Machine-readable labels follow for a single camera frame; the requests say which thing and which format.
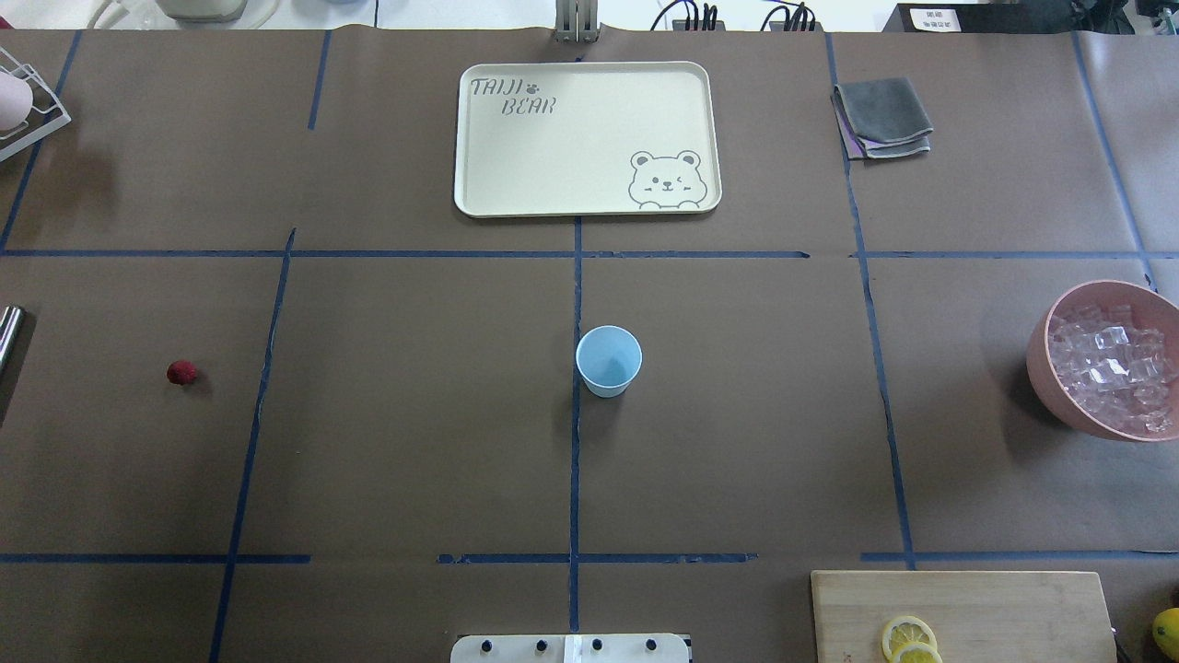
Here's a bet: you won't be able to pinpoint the light blue plastic cup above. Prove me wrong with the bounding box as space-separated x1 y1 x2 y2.
574 326 644 399

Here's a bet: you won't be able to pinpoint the pink bowl of ice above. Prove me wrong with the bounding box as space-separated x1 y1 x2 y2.
1026 280 1175 442

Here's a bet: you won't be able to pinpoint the pink cup on rack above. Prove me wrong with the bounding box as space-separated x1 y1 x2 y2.
0 71 33 134

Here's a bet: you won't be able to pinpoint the cream bear print tray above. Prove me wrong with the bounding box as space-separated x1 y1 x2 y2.
453 63 723 218

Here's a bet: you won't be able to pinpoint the black power strip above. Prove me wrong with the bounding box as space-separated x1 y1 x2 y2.
648 1 822 33

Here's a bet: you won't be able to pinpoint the grey folded cloth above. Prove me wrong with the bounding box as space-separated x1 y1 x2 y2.
831 76 934 160

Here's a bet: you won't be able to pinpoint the red strawberry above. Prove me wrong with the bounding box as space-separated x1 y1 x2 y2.
166 360 200 386

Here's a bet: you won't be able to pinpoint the lemon slices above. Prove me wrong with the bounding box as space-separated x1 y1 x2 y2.
880 613 943 662

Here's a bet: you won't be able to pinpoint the wooden cutting board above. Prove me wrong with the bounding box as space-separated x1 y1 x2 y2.
810 570 1117 662

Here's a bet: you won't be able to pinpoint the steel muddler black tip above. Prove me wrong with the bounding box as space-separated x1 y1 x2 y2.
0 306 25 374

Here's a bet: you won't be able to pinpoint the whole yellow lemon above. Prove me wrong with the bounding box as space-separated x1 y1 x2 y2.
1150 608 1179 662

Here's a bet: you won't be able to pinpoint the aluminium frame post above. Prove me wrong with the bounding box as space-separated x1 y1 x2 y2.
554 0 601 42

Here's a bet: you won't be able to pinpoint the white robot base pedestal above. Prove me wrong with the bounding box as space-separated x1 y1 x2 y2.
449 634 694 662

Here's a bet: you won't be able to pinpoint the white wire cup rack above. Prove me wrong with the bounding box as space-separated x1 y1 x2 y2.
1 50 72 162

